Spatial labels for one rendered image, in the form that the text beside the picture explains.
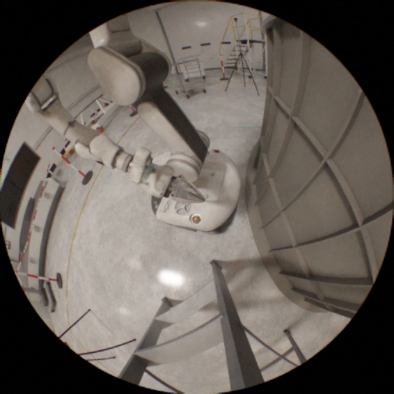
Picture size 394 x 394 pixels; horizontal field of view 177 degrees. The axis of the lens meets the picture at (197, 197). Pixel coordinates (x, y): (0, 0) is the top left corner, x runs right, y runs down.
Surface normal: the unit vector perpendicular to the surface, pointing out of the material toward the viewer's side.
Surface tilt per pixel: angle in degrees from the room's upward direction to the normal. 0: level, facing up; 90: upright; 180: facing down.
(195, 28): 90
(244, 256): 0
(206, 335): 0
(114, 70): 87
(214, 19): 90
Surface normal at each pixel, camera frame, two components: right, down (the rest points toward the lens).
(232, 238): -0.19, -0.44
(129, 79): -0.05, 0.88
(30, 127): 0.96, 0.10
